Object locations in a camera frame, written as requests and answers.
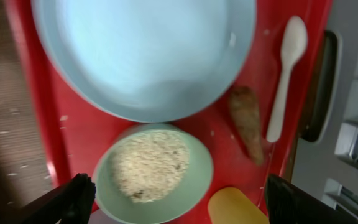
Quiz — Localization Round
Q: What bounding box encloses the red plastic tray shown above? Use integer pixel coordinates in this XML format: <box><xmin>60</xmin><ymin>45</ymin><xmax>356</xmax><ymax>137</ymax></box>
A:
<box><xmin>6</xmin><ymin>0</ymin><xmax>332</xmax><ymax>212</ymax></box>

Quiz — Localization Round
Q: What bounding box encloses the brown carrot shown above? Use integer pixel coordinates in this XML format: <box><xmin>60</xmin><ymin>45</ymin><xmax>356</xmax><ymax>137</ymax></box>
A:
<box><xmin>228</xmin><ymin>86</ymin><xmax>264</xmax><ymax>166</ymax></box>

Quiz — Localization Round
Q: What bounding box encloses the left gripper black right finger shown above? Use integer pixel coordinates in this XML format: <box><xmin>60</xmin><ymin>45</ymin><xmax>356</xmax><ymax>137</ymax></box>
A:
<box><xmin>264</xmin><ymin>174</ymin><xmax>358</xmax><ymax>224</ymax></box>

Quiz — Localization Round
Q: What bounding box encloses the light blue plate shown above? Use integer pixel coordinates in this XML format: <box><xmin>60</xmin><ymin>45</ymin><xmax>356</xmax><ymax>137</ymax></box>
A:
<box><xmin>31</xmin><ymin>0</ymin><xmax>257</xmax><ymax>123</ymax></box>

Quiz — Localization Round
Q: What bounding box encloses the white plastic spoon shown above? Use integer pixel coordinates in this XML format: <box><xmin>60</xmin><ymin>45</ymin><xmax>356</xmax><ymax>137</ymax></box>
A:
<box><xmin>266</xmin><ymin>16</ymin><xmax>308</xmax><ymax>142</ymax></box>

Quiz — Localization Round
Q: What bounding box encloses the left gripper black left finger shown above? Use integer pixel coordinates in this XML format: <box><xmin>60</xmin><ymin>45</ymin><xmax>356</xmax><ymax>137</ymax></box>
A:
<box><xmin>20</xmin><ymin>174</ymin><xmax>96</xmax><ymax>224</ymax></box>

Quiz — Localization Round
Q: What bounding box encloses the cooked rice heap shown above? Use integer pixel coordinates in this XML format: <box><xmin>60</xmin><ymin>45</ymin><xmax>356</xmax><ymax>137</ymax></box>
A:
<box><xmin>110</xmin><ymin>130</ymin><xmax>190</xmax><ymax>203</ymax></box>

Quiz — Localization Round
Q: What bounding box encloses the yellow plastic cup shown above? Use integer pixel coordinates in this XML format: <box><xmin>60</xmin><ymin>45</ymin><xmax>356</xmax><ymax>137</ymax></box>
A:
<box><xmin>208</xmin><ymin>187</ymin><xmax>270</xmax><ymax>224</ymax></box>

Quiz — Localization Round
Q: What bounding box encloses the grey dishwasher rack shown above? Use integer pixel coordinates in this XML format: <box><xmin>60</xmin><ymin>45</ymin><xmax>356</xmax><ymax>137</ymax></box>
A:
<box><xmin>291</xmin><ymin>0</ymin><xmax>358</xmax><ymax>222</ymax></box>

